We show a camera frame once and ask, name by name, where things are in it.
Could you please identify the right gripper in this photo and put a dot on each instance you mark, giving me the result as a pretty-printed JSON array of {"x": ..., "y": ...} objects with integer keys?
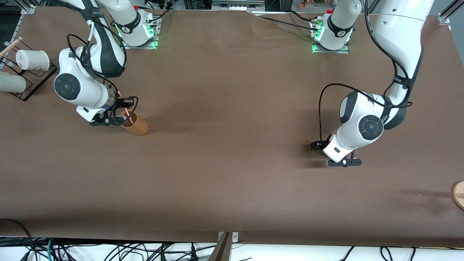
[{"x": 119, "y": 103}]

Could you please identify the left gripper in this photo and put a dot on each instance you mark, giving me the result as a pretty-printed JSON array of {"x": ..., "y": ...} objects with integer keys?
[{"x": 319, "y": 145}]

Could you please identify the pink chopstick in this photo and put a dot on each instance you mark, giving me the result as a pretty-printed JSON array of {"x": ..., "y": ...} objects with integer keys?
[{"x": 128, "y": 113}]

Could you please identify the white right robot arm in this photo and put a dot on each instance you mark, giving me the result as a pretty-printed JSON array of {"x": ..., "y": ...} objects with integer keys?
[{"x": 90, "y": 95}]

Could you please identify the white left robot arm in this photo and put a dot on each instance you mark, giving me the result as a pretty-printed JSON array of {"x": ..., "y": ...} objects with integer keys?
[{"x": 353, "y": 116}]

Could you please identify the brown wooden cup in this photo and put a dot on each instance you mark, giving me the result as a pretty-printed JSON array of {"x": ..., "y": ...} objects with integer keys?
[{"x": 138, "y": 127}]

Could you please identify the white paper cup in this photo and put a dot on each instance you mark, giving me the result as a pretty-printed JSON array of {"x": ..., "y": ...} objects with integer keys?
[
  {"x": 33, "y": 59},
  {"x": 11, "y": 82}
]

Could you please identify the brown table cover mat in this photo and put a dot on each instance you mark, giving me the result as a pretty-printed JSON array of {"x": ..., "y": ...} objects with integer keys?
[{"x": 232, "y": 163}]

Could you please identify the round wooden disc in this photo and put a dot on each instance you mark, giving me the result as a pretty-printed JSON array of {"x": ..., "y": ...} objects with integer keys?
[{"x": 459, "y": 195}]

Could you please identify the light wooden stick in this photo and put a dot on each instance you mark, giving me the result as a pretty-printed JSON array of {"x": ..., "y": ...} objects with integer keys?
[{"x": 11, "y": 46}]

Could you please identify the dark wedge-shaped bar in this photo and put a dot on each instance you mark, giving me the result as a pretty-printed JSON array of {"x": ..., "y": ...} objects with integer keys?
[{"x": 222, "y": 252}]

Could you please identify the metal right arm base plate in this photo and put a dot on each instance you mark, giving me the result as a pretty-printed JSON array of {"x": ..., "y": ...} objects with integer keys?
[{"x": 157, "y": 33}]

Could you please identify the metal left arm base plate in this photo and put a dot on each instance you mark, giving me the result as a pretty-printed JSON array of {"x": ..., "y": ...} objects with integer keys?
[{"x": 331, "y": 52}]

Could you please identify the silver metal table bracket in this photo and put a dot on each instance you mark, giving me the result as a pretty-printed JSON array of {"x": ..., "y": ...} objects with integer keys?
[{"x": 235, "y": 237}]

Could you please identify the aluminium frame profile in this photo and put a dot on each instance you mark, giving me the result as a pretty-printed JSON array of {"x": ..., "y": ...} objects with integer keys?
[
  {"x": 447, "y": 15},
  {"x": 28, "y": 8}
]

